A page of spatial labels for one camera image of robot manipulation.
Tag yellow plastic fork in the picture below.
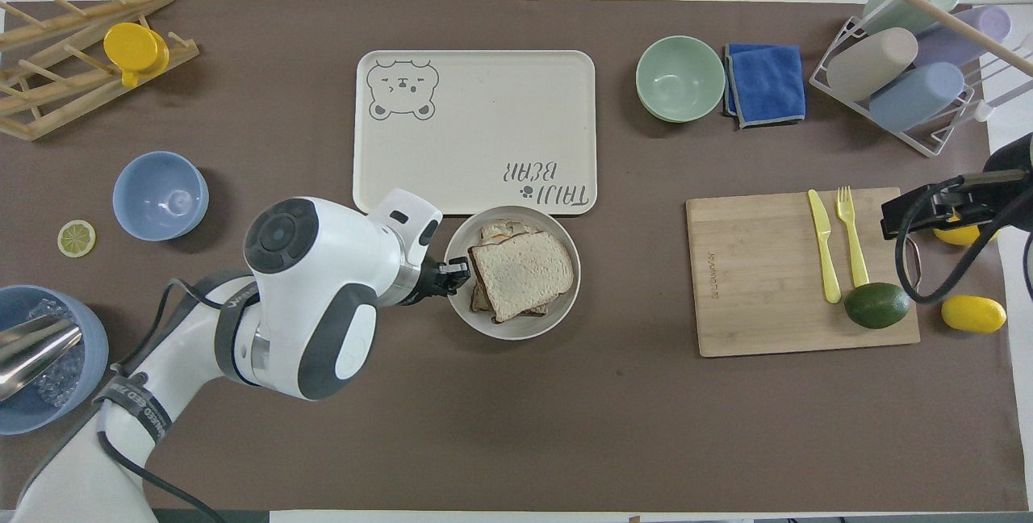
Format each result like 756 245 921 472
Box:
835 186 870 288

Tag blue cup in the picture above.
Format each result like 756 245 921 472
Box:
868 62 965 133

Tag clear ice cubes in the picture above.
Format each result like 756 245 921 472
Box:
28 299 86 408

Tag green cup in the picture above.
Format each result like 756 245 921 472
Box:
862 0 961 36

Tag cream tray with bear print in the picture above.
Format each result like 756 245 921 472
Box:
353 49 598 217

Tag purple cup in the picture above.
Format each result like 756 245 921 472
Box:
916 5 1012 68

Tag wooden rod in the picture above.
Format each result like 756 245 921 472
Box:
886 0 1033 77

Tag white round plate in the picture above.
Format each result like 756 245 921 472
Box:
443 205 582 341

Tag black cable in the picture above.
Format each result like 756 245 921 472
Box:
894 180 1033 304
95 273 261 523

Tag lemon slice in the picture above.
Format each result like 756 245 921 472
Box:
57 220 96 258

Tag green avocado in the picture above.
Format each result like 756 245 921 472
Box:
843 282 911 330

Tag yellow lemon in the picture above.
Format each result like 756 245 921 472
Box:
934 215 999 247
941 295 1008 335

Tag wooden cutting board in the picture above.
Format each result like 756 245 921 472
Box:
685 187 922 358

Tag sandwich base with filling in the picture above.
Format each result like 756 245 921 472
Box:
470 219 558 319

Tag beige cup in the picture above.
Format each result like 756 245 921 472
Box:
826 27 919 103

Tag metal scoop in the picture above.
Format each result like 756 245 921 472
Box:
0 315 84 403

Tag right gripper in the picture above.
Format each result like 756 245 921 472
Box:
985 132 1033 230

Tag wooden dish rack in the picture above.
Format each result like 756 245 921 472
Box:
0 0 200 142

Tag green bowl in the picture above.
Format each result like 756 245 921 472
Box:
635 36 726 123

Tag large blue bowl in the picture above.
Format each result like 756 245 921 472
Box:
0 285 109 436

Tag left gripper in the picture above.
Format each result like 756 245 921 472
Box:
415 260 451 304

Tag yellow plastic cup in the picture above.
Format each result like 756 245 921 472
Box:
103 22 170 88

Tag yellow plastic knife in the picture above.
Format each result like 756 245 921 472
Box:
808 189 842 304

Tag white bread slice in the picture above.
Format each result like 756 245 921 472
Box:
468 231 575 324

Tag white wire cup rack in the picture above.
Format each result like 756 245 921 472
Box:
809 2 1033 157

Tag blue cloth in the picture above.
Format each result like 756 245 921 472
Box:
722 43 807 130

